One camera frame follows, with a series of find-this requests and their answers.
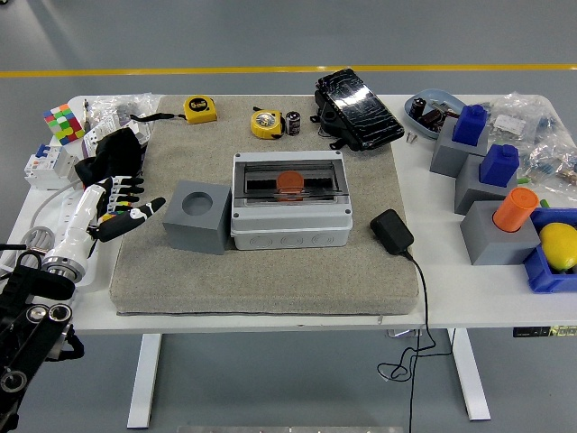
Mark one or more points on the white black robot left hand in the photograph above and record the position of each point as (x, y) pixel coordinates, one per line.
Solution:
(79, 221)

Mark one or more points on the smoky transparent box lid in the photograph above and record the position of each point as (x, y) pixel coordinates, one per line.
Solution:
(261, 198)

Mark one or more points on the orange cylinder battery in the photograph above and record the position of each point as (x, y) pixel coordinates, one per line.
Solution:
(290, 180)
(514, 209)

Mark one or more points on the glossy black case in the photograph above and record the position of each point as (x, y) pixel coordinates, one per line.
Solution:
(360, 113)

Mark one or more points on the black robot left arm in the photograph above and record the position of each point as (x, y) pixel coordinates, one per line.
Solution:
(27, 334)

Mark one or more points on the grey plastic electrical box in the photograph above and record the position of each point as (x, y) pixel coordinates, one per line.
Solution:
(288, 225)

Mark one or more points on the white blue circuit breaker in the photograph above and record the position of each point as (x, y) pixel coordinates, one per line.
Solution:
(45, 167)

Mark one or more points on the black cloth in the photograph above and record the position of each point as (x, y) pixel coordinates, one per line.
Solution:
(112, 153)

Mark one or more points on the large colourful puzzle cube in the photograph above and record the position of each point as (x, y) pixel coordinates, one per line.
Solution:
(63, 124)

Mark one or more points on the silver pen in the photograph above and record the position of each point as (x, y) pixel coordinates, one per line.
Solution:
(85, 115)

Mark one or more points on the grey block with round hole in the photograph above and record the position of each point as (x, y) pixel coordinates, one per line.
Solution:
(194, 234)

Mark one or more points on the clear plastic bag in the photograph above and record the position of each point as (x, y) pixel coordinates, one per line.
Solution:
(112, 106)

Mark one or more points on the square yellow tape measure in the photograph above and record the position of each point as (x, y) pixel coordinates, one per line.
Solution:
(198, 108)

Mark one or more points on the white table leg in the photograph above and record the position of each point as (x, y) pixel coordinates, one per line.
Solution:
(144, 379)
(469, 374)

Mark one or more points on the grey-brown mat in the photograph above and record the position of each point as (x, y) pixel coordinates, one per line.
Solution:
(270, 279)

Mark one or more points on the round yellow tape measure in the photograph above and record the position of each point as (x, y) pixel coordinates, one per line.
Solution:
(266, 124)

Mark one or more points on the small black silver capacitor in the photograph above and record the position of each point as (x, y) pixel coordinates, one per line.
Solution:
(293, 122)

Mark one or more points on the black power adapter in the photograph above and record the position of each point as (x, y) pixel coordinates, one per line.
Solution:
(391, 230)

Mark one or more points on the black capacitor in dish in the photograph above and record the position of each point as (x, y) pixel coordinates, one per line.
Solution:
(417, 107)

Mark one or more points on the brown electronic components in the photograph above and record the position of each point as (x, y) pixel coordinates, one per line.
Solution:
(433, 118)

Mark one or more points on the grey block holder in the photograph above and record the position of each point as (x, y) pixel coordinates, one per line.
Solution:
(487, 243)
(446, 153)
(469, 189)

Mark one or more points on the blue-grey oval dish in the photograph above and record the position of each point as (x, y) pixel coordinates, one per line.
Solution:
(444, 95)

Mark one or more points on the blue bottle-shaped block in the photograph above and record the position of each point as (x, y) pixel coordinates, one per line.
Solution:
(469, 126)
(498, 164)

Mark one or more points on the small green piece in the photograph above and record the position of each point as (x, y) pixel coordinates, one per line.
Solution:
(524, 180)
(544, 203)

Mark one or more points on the clear bag of components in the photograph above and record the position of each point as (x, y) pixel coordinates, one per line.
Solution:
(518, 117)
(552, 162)

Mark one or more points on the blue plastic bin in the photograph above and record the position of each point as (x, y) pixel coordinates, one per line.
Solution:
(541, 275)

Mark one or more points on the black table control panel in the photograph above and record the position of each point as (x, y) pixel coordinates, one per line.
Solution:
(532, 332)

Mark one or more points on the yellow lemon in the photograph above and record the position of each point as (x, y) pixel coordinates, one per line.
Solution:
(559, 245)

